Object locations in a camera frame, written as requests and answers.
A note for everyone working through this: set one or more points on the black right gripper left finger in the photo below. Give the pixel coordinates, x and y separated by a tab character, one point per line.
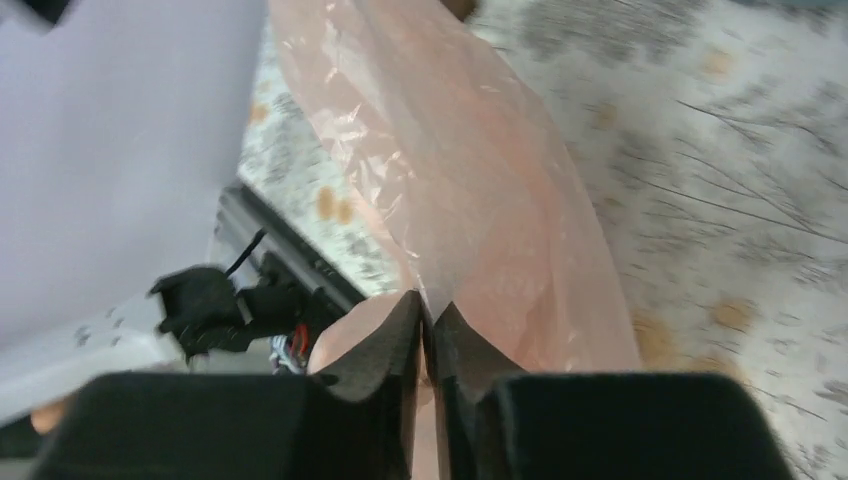
354	419

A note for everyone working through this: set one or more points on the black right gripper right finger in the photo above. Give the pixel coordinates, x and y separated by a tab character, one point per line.
496	420

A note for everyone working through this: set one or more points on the pink plastic trash bag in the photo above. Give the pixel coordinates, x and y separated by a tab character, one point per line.
464	179

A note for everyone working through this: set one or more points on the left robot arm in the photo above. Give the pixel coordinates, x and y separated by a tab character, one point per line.
198	320

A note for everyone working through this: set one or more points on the floral table mat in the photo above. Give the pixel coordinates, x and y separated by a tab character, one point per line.
711	138

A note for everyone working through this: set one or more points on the dark brown wooden block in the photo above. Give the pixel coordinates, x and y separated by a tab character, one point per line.
461	9

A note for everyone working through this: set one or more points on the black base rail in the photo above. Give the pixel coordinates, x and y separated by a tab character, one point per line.
242	214

